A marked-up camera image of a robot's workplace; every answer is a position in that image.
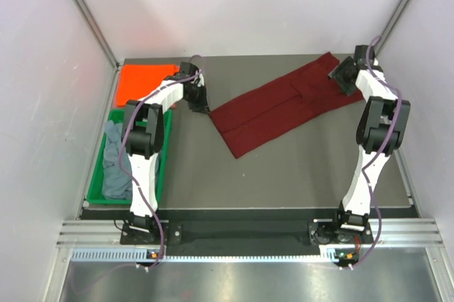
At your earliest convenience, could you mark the folded orange t-shirt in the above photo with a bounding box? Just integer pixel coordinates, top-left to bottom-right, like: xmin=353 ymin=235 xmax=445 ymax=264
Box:
xmin=116 ymin=64 xmax=180 ymax=108

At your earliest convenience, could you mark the purple cable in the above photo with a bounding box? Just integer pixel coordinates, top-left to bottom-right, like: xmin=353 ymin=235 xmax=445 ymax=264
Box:
xmin=118 ymin=55 xmax=205 ymax=271
xmin=340 ymin=35 xmax=404 ymax=270

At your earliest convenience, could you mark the slotted grey cable duct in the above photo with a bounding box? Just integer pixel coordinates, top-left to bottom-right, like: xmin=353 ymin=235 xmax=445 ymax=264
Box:
xmin=70 ymin=248 xmax=346 ymax=264

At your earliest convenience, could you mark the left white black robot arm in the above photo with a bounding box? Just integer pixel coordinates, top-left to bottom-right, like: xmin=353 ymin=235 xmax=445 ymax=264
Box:
xmin=118 ymin=62 xmax=210 ymax=243

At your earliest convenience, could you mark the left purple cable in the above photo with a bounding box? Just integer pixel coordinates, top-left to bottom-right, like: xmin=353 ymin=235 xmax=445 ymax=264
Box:
xmin=118 ymin=55 xmax=205 ymax=271

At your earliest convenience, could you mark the dark red t-shirt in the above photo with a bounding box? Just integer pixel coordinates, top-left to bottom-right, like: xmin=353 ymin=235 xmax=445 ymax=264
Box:
xmin=210 ymin=52 xmax=363 ymax=159

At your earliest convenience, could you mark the aluminium corner post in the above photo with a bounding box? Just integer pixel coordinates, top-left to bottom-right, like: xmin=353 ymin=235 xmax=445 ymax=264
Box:
xmin=375 ymin=0 xmax=411 ymax=56
xmin=73 ymin=0 xmax=120 ymax=69

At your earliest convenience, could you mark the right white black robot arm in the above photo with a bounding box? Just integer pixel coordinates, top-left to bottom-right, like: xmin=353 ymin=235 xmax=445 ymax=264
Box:
xmin=329 ymin=43 xmax=411 ymax=242

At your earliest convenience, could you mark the aluminium front rail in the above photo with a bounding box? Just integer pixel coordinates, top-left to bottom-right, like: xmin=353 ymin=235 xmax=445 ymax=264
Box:
xmin=57 ymin=218 xmax=443 ymax=248

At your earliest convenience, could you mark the right aluminium corner post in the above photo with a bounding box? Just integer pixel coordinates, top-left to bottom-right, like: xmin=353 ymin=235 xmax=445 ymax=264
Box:
xmin=375 ymin=0 xmax=411 ymax=56

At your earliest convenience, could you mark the left aluminium corner post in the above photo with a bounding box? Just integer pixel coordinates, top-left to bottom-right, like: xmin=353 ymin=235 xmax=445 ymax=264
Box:
xmin=73 ymin=0 xmax=120 ymax=69

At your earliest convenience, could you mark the crumpled grey-blue t-shirt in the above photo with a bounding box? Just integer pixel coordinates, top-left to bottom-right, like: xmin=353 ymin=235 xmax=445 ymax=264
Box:
xmin=102 ymin=120 xmax=133 ymax=200

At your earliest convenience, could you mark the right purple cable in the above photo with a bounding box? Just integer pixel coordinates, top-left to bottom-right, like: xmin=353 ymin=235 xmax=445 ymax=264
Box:
xmin=340 ymin=35 xmax=404 ymax=270

